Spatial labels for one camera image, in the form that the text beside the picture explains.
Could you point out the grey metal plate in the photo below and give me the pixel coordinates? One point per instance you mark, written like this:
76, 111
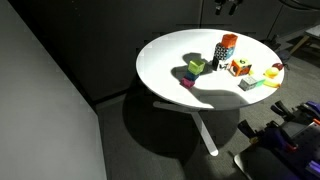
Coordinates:
262, 164

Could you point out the orange block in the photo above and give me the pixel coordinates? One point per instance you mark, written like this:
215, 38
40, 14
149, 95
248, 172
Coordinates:
229, 40

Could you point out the round white table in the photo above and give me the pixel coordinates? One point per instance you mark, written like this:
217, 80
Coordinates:
162, 63

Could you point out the wooden furniture in corner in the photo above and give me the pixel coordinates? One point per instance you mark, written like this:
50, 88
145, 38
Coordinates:
311, 32

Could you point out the orange foam cube number nine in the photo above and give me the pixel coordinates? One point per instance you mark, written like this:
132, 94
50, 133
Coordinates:
240, 67

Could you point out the grey studded block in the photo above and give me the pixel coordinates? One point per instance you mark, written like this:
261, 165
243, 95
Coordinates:
247, 83

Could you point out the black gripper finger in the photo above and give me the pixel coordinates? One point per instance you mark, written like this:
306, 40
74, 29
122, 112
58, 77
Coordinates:
233, 8
218, 8

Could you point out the magenta block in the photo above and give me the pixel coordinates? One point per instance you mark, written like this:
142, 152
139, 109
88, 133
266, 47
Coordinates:
187, 83

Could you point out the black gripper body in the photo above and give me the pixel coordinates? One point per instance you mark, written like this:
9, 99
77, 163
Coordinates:
220, 2

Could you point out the blue block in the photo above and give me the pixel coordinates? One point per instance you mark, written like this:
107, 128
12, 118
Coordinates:
190, 76

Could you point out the black white foam cube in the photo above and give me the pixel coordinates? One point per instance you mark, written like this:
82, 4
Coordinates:
220, 65

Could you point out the lime green block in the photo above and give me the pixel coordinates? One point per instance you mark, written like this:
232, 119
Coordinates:
196, 66

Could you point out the yellow toy fruit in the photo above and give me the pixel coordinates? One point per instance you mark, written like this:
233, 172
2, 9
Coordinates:
271, 72

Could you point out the red toy fruit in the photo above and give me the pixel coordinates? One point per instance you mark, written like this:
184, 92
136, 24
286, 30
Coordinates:
279, 66

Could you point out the blue patterned foam cube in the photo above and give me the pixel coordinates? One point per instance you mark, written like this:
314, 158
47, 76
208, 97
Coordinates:
223, 53

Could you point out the purple black clamp pile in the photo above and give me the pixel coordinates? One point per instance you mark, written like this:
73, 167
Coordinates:
296, 142

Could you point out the yellow toy banana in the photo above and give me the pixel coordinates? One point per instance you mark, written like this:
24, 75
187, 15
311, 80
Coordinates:
272, 84

